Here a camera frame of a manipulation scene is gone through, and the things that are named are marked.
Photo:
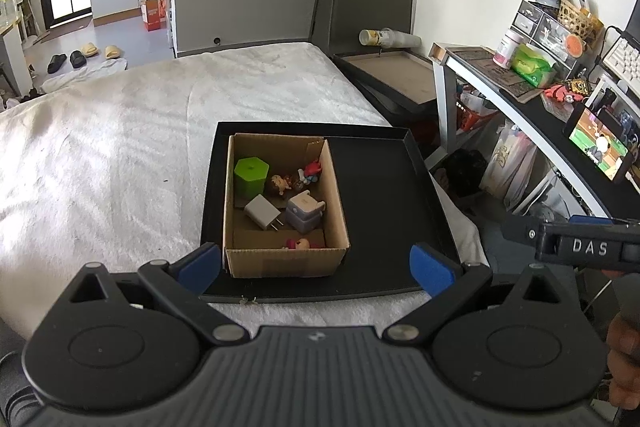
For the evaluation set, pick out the grey-framed black desk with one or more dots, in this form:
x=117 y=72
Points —
x=540 y=122

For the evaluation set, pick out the yellow-white snack cup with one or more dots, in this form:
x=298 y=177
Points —
x=375 y=37

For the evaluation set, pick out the black slipper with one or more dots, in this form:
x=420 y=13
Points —
x=78 y=59
x=56 y=64

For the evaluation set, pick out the black framed flat box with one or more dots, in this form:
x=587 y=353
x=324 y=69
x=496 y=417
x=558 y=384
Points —
x=390 y=77

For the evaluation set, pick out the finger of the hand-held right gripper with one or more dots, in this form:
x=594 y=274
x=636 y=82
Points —
x=520 y=231

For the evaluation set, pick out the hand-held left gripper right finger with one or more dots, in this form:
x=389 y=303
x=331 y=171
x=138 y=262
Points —
x=430 y=269

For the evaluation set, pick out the red toy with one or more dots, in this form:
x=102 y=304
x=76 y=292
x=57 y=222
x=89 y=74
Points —
x=559 y=93

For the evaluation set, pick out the woven basket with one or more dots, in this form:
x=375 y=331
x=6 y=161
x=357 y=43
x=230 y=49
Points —
x=580 y=19

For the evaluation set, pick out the green tissue pack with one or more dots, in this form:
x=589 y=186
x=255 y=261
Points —
x=534 y=67

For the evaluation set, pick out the stack of clear cups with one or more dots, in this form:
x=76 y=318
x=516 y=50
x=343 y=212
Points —
x=406 y=40

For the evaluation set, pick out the blue-haired red figurine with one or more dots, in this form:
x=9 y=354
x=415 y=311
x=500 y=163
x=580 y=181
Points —
x=312 y=171

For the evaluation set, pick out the brown-haired doll figurine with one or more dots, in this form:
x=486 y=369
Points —
x=277 y=184

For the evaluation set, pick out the white keyboard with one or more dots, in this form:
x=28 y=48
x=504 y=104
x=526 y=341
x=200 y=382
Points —
x=625 y=62

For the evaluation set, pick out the orange-white carton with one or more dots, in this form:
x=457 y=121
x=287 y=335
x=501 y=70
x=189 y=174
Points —
x=152 y=12

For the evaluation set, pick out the black plastic bag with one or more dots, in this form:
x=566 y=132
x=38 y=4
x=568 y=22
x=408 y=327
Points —
x=465 y=172

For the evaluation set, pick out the grey drawer organizer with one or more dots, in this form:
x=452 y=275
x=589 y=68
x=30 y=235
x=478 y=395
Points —
x=537 y=24

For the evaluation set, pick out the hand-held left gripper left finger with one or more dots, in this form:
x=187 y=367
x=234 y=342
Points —
x=200 y=264

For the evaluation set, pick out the person's right hand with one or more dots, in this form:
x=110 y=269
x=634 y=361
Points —
x=622 y=367

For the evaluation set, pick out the green hexagonal container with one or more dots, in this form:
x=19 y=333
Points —
x=250 y=174

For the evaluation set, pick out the white floor towel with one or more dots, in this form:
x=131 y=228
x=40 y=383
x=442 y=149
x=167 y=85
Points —
x=85 y=74

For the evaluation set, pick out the black tray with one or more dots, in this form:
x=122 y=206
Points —
x=380 y=207

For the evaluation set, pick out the brown cardboard box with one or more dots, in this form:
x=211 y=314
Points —
x=285 y=263

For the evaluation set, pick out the tan slipper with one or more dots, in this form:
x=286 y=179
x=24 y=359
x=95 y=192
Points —
x=112 y=52
x=90 y=50

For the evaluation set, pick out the white printed plastic bag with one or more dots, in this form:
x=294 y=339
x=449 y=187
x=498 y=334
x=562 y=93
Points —
x=507 y=167

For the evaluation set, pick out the white fluffy blanket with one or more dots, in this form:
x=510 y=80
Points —
x=125 y=132

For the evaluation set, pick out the dark leaning board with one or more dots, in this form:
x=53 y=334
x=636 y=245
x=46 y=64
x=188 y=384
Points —
x=370 y=2

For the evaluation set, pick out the white plug charger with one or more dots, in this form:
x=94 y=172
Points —
x=261 y=212

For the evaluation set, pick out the phone showing video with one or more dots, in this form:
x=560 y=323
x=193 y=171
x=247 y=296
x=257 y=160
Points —
x=597 y=142

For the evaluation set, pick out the red plastic basket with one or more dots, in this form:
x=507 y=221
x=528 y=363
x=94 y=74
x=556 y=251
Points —
x=472 y=112

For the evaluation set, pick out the pink-white bottle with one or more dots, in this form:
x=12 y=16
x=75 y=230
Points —
x=507 y=49

